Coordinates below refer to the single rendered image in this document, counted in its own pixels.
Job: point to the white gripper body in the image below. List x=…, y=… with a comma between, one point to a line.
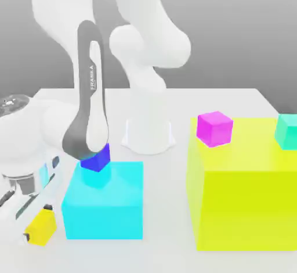
x=34, y=204

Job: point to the large cyan box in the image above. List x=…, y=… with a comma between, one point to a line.
x=104, y=215

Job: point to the large yellow-green box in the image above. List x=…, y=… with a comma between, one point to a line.
x=246, y=208

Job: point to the small yellow cube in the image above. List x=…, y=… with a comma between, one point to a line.
x=41, y=227

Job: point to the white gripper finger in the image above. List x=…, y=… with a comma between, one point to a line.
x=27, y=236
x=47, y=207

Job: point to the small magenta cube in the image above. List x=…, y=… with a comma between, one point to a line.
x=214, y=129

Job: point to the small cyan cube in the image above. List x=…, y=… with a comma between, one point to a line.
x=96, y=179

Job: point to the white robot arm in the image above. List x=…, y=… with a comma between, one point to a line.
x=143, y=45

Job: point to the small blue cube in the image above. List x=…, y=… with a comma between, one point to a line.
x=98, y=160

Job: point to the small mint green cube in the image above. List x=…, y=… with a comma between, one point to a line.
x=287, y=131

